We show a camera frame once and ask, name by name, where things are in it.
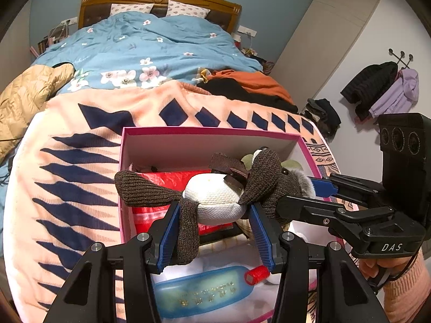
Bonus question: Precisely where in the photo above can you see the bedside table clutter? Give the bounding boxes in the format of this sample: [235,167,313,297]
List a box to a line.
[234,34,275,75]
[30,18,79,56]

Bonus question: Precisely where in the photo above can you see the brown knitted dog plush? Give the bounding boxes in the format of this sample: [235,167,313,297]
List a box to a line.
[114,146,317,266]

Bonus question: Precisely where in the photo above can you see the spotted white pillow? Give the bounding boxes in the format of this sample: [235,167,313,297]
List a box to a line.
[109,3,155,16]
[166,0,211,17]

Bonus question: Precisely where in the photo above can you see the person's right forearm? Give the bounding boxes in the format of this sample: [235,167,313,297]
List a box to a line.
[382,252,431,323]

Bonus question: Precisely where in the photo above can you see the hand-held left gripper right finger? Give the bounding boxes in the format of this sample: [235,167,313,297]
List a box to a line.
[248,203,386,323]

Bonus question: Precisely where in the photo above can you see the pink cardboard box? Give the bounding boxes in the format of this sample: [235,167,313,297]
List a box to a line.
[118,127,344,323]

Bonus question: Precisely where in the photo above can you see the woven plaid basket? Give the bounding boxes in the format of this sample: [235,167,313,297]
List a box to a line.
[236,218,292,239]

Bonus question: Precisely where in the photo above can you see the person's right hand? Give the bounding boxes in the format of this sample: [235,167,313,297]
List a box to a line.
[359,256,418,285]

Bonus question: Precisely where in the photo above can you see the blue floral duvet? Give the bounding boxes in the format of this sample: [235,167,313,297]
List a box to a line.
[32,10,266,90]

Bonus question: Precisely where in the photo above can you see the blue bottle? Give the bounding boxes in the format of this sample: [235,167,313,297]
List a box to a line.
[153,266,255,318]

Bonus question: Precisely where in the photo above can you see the black garment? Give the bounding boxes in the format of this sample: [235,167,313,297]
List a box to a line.
[199,81,298,113]

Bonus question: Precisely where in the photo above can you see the orange printed blanket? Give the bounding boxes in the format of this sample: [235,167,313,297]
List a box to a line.
[7,81,340,323]

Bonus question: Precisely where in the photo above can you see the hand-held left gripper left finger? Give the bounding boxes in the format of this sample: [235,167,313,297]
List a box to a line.
[47,201,182,323]

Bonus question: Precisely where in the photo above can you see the black coat hook rack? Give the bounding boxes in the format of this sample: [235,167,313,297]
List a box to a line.
[389,49,415,69]

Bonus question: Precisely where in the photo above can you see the purple jacket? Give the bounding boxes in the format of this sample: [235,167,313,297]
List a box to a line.
[369,68,420,117]

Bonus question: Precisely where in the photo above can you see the beige puffer jacket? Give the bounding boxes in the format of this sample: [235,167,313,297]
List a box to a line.
[0,62,75,165]

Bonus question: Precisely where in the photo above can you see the black coat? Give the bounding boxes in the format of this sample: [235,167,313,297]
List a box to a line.
[341,61,398,122]

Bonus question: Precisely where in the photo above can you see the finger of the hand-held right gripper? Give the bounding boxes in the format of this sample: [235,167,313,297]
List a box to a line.
[277,193,395,233]
[311,174,394,209]

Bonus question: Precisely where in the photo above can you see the red plastic packet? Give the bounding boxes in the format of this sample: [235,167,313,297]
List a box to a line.
[131,171,236,236]

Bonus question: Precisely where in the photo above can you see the beige wardrobe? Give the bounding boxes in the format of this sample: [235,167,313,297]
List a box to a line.
[269,0,383,75]

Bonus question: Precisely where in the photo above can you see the dark clothes pile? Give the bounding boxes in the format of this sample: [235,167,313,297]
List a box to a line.
[300,98,341,138]

